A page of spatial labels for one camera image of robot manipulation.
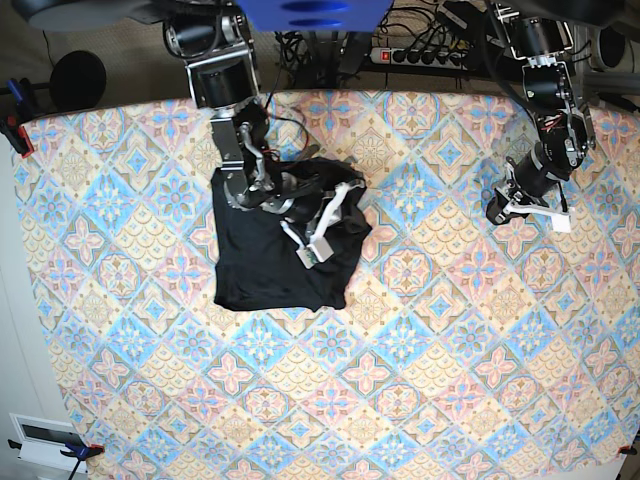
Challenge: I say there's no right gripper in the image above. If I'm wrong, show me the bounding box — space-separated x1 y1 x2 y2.
223 169 365 269

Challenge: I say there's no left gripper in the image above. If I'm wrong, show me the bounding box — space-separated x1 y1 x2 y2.
486 144 574 233

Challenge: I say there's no black t-shirt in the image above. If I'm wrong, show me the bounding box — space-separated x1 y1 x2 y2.
211 157 371 311

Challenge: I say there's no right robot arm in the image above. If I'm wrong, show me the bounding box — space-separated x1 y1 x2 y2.
11 1 370 269

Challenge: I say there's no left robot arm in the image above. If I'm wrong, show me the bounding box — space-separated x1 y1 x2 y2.
478 1 639 233

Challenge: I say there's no patterned tablecloth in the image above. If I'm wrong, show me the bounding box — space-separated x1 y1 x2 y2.
12 92 639 479

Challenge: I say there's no white speaker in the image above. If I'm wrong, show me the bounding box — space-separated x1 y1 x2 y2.
594 27 626 70

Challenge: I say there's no white power strip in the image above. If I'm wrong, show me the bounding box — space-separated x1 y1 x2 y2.
369 47 466 70

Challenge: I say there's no orange clamp lower right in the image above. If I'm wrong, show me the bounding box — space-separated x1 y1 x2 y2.
618 445 638 456

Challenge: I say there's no black round stool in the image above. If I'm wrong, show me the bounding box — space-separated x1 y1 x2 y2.
49 50 107 112

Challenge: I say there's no blue clamp lower left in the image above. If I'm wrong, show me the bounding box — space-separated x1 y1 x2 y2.
7 438 106 476

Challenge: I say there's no blue clamp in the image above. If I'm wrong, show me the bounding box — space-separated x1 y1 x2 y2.
7 438 106 476
1 78 34 158

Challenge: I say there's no blue clamp upper left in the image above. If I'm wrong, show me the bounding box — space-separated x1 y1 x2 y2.
1 78 34 158

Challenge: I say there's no white floor box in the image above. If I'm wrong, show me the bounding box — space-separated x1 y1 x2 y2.
8 413 83 473

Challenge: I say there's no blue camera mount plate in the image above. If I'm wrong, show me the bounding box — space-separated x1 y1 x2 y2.
236 0 392 32

